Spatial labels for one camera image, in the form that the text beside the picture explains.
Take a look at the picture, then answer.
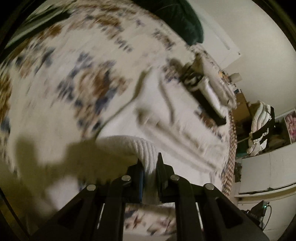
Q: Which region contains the white knit sweater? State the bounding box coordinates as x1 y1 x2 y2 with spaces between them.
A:
95 67 229 204

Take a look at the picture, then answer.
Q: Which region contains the white wardrobe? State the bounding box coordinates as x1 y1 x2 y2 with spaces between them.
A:
234 108 296 197

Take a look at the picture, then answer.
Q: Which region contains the black striped track jacket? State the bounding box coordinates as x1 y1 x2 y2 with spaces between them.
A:
250 106 277 151

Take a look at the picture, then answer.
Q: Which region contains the cardboard box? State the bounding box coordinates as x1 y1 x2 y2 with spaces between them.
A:
231 91 253 142

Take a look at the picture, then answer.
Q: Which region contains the white puffy jacket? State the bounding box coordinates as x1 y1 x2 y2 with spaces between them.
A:
246 100 273 157

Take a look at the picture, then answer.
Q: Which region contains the pink blanket on shelf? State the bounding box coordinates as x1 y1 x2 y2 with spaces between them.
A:
285 112 296 143

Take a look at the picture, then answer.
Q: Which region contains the white folded garment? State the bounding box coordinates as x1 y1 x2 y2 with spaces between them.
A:
197 76 228 118

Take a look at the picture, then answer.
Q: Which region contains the white table lamp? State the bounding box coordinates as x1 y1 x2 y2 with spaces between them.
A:
229 73 242 83

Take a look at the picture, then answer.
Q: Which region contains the floral bed blanket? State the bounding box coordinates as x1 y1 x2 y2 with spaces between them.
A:
1 1 231 235

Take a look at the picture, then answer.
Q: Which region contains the white headboard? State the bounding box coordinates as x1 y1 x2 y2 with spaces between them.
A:
189 1 241 69

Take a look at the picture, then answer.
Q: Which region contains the dark green duvet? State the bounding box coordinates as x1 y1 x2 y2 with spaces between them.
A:
134 0 204 46

